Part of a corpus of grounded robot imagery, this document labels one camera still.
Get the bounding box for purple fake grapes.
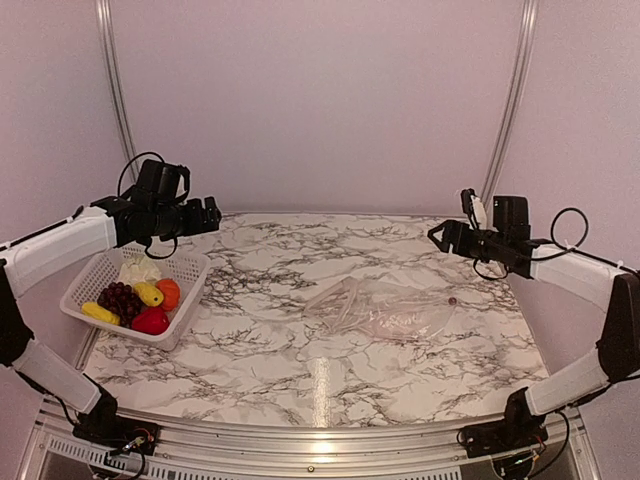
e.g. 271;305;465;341
97;282;143;328

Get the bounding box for peach fake fruit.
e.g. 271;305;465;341
133;282;164;307

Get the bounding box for aluminium front rail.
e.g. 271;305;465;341
19;394;601;480

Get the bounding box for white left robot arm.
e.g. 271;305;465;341
1;152;222;445

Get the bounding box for clear zip top bag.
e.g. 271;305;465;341
302;277;458;341

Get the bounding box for orange fake carrot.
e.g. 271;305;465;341
156;278;181;312

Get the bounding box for white perforated plastic basket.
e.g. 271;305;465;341
60;246;210;351

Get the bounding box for left aluminium corner post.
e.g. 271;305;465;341
95;0;136;160

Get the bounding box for right aluminium corner post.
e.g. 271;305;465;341
482;0;539;200

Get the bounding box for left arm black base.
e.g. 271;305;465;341
72;376;159;456

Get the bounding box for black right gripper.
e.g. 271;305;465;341
427;220;508;262

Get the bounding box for aluminium corner post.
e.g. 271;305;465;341
482;0;539;200
95;0;136;160

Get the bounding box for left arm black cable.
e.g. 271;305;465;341
0;152;191;261

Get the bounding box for yellow fake lemon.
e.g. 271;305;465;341
81;302;120;326

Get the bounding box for red fake pepper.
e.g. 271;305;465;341
131;307;170;335

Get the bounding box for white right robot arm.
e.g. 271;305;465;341
428;189;639;448

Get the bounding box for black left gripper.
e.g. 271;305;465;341
151;196;220;241

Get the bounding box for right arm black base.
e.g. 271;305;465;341
456;388;548;458

